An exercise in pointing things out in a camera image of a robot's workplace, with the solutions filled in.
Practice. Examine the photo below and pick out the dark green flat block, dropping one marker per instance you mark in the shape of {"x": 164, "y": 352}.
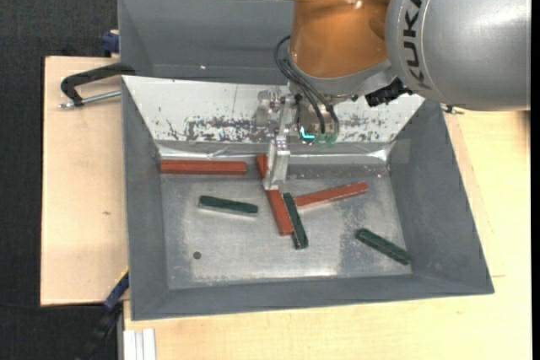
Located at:
{"x": 384, "y": 246}
{"x": 228, "y": 205}
{"x": 297, "y": 227}

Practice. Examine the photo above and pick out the red-brown flat block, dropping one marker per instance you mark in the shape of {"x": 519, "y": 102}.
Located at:
{"x": 280, "y": 215}
{"x": 202, "y": 167}
{"x": 333, "y": 195}

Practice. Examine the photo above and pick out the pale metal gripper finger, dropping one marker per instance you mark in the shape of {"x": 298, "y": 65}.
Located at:
{"x": 282, "y": 164}
{"x": 272, "y": 168}

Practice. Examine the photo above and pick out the grey metal bin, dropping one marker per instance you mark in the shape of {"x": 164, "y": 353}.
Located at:
{"x": 236, "y": 261}

